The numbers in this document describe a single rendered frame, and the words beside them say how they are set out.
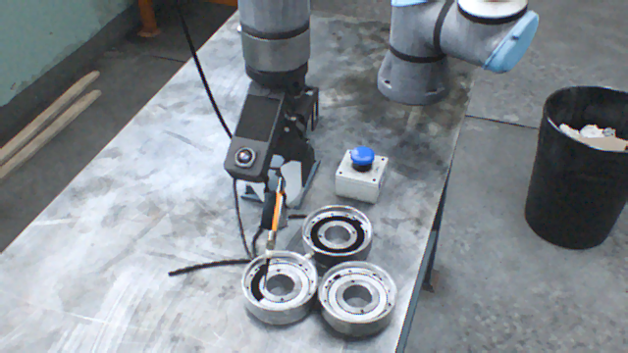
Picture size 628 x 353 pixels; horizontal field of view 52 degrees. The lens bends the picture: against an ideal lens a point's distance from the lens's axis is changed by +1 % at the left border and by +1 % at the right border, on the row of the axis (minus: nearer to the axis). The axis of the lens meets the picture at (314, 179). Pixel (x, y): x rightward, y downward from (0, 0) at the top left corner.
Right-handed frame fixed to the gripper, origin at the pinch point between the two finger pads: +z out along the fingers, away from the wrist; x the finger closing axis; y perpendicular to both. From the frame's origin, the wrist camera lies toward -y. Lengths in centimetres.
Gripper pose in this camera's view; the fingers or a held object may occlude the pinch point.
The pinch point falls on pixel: (277, 202)
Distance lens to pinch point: 83.1
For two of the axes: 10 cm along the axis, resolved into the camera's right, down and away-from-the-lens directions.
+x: -9.6, -1.9, 2.1
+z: 0.0, 7.6, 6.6
